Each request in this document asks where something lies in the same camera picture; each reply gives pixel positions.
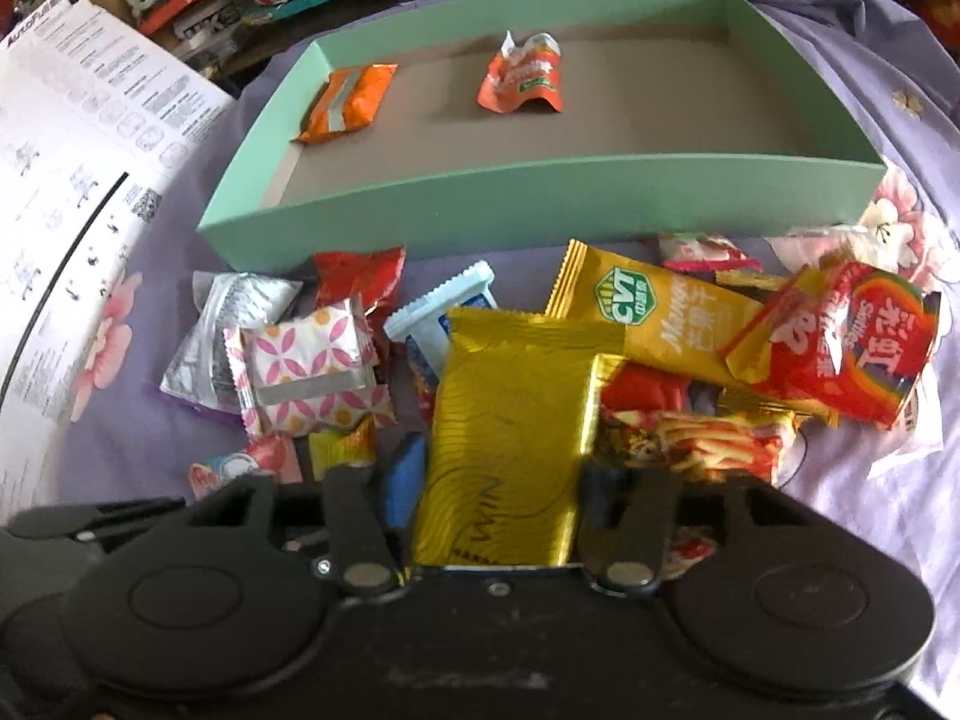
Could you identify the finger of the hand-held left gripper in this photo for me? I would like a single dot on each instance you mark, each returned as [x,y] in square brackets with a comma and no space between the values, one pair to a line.
[90,521]

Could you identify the silver foil packet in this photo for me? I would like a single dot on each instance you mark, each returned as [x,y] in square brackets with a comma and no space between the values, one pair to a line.
[217,315]

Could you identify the red rainbow candy packet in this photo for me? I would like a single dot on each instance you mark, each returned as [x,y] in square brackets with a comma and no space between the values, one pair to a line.
[840,352]

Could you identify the small yellow orange packet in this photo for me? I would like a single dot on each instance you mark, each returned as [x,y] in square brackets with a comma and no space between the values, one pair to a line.
[341,450]

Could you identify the orange packet with silver stripe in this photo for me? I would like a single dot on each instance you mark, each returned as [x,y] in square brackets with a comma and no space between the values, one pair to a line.
[352,101]

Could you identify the white instruction sheet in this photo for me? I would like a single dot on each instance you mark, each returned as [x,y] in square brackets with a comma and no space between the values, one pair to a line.
[75,165]

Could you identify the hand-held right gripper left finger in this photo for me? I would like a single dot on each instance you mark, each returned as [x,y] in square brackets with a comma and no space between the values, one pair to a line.
[405,484]

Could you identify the yellow dried fruit packet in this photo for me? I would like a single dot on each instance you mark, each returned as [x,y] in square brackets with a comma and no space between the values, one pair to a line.
[660,315]

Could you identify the red fries snack packet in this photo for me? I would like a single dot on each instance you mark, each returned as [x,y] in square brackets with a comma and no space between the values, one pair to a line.
[697,442]

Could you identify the shiny red snack packet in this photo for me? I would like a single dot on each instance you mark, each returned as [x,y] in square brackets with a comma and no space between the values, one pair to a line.
[352,274]

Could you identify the mint green cardboard box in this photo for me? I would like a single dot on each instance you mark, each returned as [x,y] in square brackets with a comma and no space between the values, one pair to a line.
[525,202]

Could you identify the gold foil snack packet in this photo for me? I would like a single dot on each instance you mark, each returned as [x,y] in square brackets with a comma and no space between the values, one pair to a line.
[502,427]

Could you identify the crumpled orange snack packet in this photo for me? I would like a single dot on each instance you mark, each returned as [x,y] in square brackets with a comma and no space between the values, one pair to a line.
[525,79]

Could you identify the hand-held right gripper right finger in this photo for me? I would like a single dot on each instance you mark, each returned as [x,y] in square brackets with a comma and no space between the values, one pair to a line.
[630,517]

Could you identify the light blue white packet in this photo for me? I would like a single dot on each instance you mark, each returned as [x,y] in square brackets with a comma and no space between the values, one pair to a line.
[427,322]

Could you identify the white pink patterned packet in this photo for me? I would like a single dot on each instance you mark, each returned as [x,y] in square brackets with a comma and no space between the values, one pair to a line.
[300,360]

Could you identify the pink white candy packet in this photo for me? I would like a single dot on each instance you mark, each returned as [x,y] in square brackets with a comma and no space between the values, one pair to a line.
[247,465]

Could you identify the pink red snack packet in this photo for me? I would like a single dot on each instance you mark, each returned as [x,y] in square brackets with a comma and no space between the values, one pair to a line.
[705,251]

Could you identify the purple floral bed sheet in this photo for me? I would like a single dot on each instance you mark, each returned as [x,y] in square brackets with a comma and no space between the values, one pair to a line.
[825,90]

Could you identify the black white small box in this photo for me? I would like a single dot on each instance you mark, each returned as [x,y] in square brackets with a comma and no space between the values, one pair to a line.
[210,26]

